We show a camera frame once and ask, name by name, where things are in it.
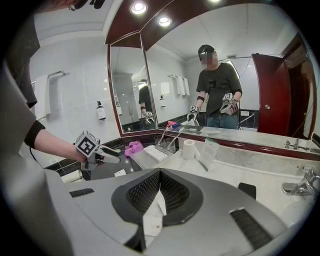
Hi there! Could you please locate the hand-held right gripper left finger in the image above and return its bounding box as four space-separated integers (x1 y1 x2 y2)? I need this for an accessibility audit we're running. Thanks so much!
57 167 161 256

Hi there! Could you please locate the angled mirror panel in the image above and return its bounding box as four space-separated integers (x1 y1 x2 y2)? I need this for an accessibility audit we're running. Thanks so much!
107 41 158 137

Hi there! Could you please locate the white pump bottle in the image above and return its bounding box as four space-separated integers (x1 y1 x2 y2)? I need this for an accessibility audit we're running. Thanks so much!
96 100 106 121

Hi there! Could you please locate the chrome faucet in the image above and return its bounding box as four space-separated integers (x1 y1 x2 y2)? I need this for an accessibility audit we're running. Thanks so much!
281 167 320 198

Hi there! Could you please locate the dark red wooden soffit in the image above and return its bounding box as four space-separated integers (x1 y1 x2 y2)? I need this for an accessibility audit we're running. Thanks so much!
104 0 253 52

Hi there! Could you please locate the chrome towel bar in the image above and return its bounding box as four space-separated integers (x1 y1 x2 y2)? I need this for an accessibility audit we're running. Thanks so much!
47 70 66 79

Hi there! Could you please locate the white rectangular packet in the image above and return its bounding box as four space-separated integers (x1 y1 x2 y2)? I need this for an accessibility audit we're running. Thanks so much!
146 189 168 217

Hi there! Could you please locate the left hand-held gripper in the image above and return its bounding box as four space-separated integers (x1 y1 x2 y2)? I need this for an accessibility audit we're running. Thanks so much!
75 130 121 172

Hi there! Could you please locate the large wall mirror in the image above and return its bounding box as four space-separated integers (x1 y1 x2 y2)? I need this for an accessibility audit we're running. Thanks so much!
139 9 316 151

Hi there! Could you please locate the black forearm band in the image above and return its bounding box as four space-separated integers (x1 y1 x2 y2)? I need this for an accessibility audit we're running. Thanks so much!
24 120 46 151

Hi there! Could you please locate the cream paper roll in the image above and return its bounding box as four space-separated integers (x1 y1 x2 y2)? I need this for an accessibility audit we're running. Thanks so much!
60 169 83 184

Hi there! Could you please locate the person's dark shirt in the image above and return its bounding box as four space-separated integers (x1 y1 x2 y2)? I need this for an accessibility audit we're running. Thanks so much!
3 14 41 108

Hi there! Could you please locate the group of white sachets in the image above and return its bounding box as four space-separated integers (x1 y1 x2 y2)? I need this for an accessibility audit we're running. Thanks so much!
142 144 168 162

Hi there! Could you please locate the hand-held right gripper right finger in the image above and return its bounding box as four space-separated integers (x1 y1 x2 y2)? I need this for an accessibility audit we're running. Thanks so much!
149 168 287 256

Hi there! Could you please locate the person's left forearm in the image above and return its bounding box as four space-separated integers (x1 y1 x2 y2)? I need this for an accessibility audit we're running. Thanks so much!
33 128 87 163

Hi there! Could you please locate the white sink basin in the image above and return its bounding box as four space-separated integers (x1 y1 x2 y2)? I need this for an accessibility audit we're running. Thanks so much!
279 197 316 228

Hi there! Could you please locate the white toilet paper roll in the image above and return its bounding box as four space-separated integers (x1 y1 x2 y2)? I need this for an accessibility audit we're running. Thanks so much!
183 139 196 161

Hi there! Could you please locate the black smartphone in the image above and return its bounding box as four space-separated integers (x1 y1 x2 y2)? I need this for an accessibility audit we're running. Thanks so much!
237 182 257 201

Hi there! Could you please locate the black head-worn camera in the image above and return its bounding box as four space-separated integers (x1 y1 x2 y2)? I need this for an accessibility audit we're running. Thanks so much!
67 0 106 11

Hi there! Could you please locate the recessed ceiling light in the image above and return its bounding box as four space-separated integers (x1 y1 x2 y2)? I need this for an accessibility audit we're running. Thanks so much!
129 1 148 16
157 16 173 28

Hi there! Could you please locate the purple cloth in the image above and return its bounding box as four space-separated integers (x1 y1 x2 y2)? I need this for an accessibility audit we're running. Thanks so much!
124 140 144 158

